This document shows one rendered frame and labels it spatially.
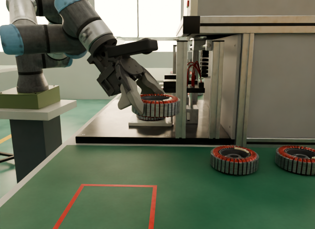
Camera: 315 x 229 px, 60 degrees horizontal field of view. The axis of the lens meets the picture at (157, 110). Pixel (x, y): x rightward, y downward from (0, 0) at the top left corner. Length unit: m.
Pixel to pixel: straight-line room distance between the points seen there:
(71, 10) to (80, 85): 5.36
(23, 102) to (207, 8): 0.98
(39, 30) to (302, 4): 0.75
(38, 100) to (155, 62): 4.45
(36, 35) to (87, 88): 5.26
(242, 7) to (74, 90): 5.40
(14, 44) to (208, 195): 0.57
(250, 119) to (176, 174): 0.31
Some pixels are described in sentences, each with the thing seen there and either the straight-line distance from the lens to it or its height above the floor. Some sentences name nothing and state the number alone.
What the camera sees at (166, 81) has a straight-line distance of 0.96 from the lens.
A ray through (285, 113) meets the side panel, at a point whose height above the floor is 0.85.
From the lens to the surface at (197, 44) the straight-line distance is 0.99.
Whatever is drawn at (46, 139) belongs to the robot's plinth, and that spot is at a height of 0.59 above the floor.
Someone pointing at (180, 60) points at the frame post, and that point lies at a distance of 0.78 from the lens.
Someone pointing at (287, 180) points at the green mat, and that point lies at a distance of 0.68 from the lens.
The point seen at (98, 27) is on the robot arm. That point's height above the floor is 1.08.
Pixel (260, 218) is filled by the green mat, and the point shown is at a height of 0.75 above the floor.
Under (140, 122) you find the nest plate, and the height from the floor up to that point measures 0.78.
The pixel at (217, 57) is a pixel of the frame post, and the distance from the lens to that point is 0.80.
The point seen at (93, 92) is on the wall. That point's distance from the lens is 5.98.
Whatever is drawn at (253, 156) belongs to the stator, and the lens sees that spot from 0.67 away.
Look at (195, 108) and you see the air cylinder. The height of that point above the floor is 0.82.
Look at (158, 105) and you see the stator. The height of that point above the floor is 0.91.
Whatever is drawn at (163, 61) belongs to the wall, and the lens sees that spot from 5.71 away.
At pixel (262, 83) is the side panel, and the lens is 0.83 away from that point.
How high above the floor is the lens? 1.03
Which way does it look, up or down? 13 degrees down
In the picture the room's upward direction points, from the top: straight up
